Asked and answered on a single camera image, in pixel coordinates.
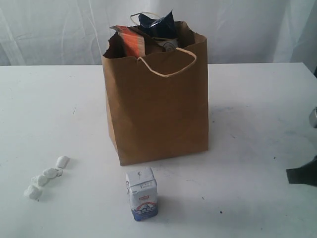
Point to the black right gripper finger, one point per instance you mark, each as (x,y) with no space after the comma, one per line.
(306,174)

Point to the long pasta packet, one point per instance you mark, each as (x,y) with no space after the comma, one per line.
(162,30)

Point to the small white blue milk carton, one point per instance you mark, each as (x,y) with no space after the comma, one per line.
(142,193)

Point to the white marshmallow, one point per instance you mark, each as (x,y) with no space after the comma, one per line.
(39,180)
(32,192)
(51,173)
(62,162)

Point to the brown pouch orange label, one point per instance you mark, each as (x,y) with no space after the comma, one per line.
(135,42)

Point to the white marshmallow top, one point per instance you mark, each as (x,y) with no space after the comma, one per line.
(62,162)

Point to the white marshmallow bottom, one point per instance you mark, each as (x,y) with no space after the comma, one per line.
(32,192)

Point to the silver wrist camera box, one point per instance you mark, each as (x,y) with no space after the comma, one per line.
(313,118)

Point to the white backdrop curtain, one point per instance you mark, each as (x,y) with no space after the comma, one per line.
(58,32)

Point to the brown paper bag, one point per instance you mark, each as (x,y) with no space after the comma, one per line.
(157,106)

